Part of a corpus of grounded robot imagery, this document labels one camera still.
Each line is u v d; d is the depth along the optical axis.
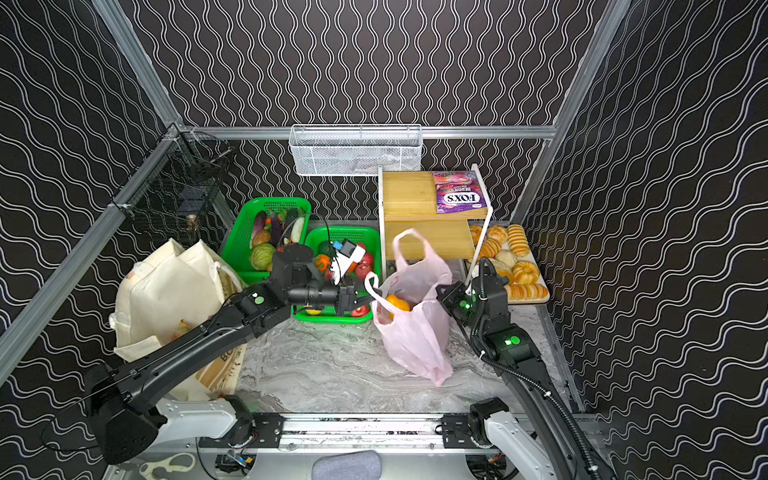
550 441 0.48
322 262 0.57
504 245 1.12
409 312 0.67
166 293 0.79
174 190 0.92
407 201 0.82
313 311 0.63
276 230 1.14
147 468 0.69
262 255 1.00
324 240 1.06
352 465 0.68
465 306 0.62
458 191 0.78
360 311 0.61
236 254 1.04
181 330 0.81
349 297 0.57
